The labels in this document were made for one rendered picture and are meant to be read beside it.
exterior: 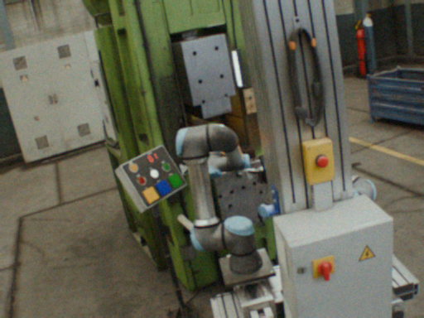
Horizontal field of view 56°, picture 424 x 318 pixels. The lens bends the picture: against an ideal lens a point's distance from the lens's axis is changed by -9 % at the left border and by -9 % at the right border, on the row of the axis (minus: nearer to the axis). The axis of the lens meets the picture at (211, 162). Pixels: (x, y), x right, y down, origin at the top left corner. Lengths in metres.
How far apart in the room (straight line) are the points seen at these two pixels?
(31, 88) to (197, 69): 5.41
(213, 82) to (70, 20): 5.97
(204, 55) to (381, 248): 1.71
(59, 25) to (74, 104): 1.61
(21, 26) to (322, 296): 7.67
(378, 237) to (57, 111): 6.93
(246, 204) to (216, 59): 0.98
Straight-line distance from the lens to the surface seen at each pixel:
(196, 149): 1.77
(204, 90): 2.68
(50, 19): 8.42
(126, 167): 2.40
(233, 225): 1.81
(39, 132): 7.88
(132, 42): 2.67
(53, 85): 7.76
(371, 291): 1.47
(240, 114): 3.02
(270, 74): 1.30
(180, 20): 2.76
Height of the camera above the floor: 1.89
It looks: 19 degrees down
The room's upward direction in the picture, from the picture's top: 11 degrees counter-clockwise
